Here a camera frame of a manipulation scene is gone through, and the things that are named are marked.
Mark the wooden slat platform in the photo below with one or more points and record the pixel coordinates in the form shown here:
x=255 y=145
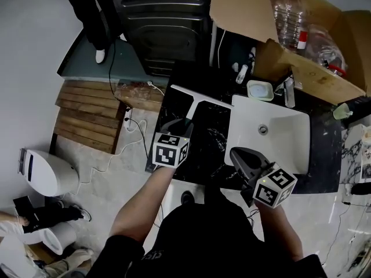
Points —
x=87 y=117

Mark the person's black shoe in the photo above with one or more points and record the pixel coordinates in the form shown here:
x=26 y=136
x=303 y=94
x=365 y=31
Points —
x=187 y=197

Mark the person's black clothing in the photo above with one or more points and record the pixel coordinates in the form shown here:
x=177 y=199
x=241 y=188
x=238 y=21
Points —
x=203 y=242

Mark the white rounded appliance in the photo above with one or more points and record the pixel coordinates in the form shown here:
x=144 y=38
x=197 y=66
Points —
x=52 y=172

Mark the pale green soap dish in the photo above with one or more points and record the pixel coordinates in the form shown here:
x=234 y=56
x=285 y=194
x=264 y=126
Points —
x=260 y=90

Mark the person's left forearm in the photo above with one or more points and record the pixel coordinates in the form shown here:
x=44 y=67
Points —
x=142 y=204

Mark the clear plastic jug red cap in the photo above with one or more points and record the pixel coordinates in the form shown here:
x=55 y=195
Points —
x=290 y=19

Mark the black flat board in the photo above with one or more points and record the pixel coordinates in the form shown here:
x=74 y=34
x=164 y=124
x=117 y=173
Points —
x=24 y=210

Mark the white marble counter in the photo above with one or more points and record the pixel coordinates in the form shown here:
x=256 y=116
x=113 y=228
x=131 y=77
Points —
x=356 y=152

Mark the black washing machine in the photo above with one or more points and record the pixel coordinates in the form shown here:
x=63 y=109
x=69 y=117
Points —
x=165 y=25

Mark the pale green dispenser bottle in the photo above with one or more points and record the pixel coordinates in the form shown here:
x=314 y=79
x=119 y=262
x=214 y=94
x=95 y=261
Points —
x=342 y=111

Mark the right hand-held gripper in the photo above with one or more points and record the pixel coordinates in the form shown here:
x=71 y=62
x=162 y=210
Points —
x=274 y=187

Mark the chrome faucet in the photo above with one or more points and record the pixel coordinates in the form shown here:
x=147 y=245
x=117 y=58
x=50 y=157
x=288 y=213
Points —
x=289 y=93

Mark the white pipe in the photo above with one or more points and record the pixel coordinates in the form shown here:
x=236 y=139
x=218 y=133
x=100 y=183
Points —
x=213 y=45

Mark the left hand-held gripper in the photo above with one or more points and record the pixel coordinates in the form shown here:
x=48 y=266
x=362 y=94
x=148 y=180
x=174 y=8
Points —
x=169 y=152

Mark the white sink basin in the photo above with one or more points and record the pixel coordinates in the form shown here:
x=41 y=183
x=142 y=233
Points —
x=278 y=143

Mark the small clear spray bottle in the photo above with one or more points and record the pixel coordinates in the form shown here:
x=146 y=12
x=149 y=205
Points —
x=242 y=74

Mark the white round bin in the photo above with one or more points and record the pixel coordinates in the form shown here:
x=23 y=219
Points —
x=58 y=237

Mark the black marble table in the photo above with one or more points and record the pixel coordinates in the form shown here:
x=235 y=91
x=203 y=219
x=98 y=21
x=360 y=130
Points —
x=208 y=120

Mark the brown cardboard box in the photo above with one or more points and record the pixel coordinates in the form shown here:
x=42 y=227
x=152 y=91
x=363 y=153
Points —
x=240 y=7

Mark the person's right forearm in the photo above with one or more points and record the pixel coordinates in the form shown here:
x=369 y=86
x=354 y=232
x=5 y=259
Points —
x=279 y=230

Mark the crumpled clear plastic jug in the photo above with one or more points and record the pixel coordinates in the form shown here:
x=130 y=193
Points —
x=326 y=49

